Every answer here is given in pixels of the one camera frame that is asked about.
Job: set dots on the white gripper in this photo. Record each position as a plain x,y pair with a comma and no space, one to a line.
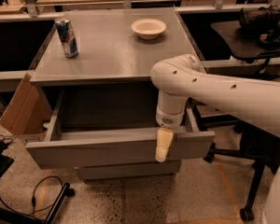
168,120

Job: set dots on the grey top drawer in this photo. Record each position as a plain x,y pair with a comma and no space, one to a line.
93,127

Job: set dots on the grey drawer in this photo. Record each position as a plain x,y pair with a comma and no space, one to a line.
128,170
93,127

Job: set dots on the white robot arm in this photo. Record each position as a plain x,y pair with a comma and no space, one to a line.
254,101

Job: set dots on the grey bottom drawer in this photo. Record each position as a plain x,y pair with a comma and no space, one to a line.
128,170

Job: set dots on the grey drawer cabinet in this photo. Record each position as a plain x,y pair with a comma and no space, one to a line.
111,54

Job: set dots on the black office chair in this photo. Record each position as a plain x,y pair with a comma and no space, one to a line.
245,159

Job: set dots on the white bowl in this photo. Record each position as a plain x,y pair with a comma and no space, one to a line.
148,28

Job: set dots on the black side desk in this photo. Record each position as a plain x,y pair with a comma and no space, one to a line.
243,45

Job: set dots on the cardboard box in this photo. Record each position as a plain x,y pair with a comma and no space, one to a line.
26,113

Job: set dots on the blue silver energy drink can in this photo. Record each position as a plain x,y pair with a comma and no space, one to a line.
67,37

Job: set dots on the black bag on desk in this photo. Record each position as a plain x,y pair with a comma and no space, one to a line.
263,22

